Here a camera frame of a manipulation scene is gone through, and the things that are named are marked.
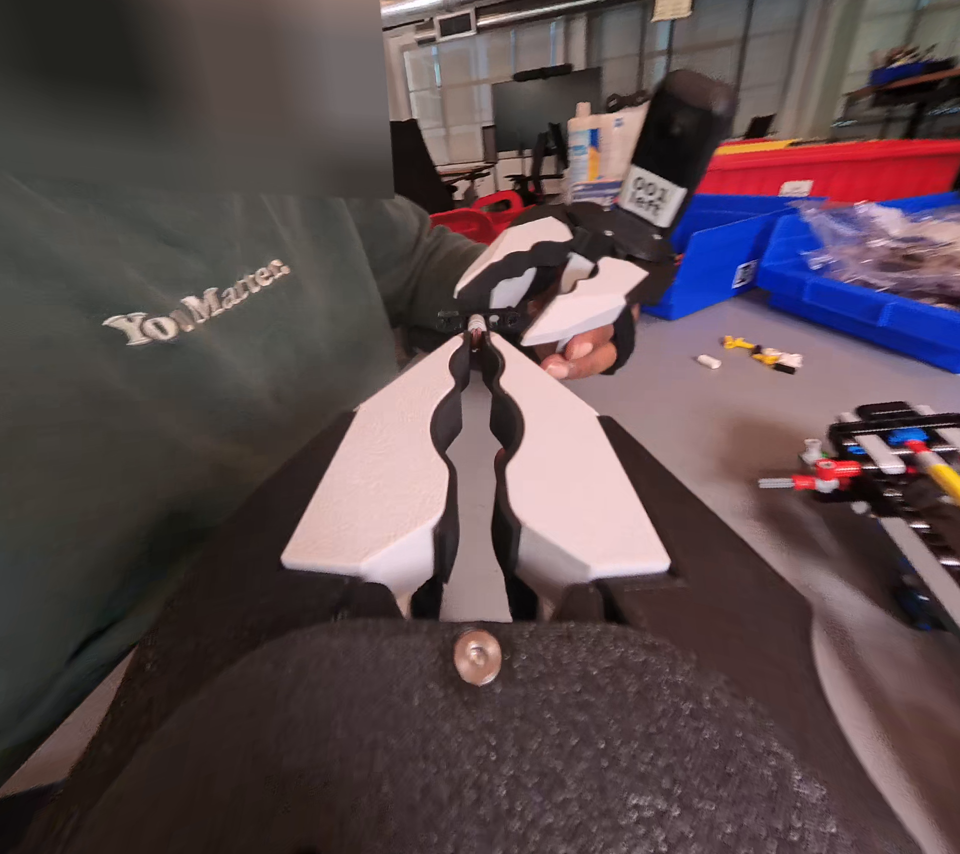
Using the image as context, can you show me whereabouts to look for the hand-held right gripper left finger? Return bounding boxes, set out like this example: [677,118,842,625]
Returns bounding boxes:
[281,335,470,621]

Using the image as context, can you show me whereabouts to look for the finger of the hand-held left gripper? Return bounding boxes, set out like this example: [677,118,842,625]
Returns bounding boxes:
[452,220,579,314]
[519,253,651,349]

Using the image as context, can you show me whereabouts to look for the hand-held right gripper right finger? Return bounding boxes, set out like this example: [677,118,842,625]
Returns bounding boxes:
[478,333,672,621]

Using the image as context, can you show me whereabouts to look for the small black lego piece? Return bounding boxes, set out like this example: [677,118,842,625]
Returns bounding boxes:
[437,309,524,349]

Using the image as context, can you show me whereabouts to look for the person's left forearm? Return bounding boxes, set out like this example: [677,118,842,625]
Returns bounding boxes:
[360,196,492,349]

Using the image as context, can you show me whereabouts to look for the lego car chassis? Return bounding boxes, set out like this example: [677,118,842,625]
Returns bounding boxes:
[757,403,960,634]

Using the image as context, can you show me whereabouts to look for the person's left hand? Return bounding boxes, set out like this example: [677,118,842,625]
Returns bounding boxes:
[540,322,621,380]

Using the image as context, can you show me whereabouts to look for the red plastic chair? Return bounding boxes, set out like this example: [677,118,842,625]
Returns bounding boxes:
[431,189,526,246]

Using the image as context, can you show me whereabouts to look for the blue parts bin with divider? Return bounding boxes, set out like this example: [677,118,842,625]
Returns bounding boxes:
[643,194,830,321]

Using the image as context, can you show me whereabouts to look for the black office chair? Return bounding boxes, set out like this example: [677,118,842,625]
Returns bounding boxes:
[390,118,455,216]

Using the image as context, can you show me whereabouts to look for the black monitor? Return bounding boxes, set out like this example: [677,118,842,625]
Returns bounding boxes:
[491,67,603,154]

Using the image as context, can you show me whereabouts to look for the red storage tote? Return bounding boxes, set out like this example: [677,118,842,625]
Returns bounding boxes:
[705,138,960,203]

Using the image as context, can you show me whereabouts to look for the person's green sweatshirt torso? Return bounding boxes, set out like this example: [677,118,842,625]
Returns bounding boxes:
[0,172,402,788]

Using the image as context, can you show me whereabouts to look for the clear plastic bags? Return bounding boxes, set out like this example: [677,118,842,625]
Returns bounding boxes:
[795,198,960,308]

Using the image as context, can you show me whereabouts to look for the background wooden desk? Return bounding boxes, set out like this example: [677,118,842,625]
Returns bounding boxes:
[843,67,960,139]

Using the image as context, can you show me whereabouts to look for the blue bin with bags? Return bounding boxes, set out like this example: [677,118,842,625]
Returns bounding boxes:
[756,192,960,375]

